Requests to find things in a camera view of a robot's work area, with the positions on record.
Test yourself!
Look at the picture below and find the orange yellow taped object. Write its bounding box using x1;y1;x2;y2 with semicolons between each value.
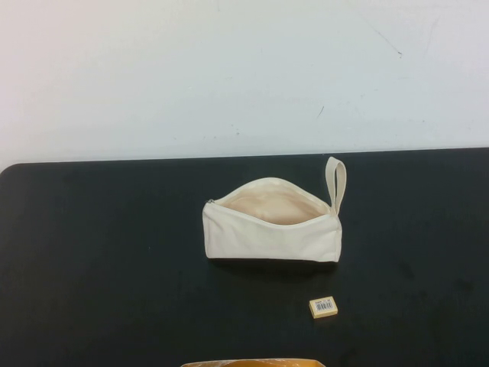
180;358;322;367

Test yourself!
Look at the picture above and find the cream canvas pencil case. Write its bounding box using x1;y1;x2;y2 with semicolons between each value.
202;156;348;265

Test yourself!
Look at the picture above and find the yellow eraser with barcode label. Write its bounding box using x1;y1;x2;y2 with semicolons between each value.
308;298;339;317

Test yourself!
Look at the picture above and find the black table mat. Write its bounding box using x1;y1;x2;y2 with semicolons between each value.
0;147;489;367

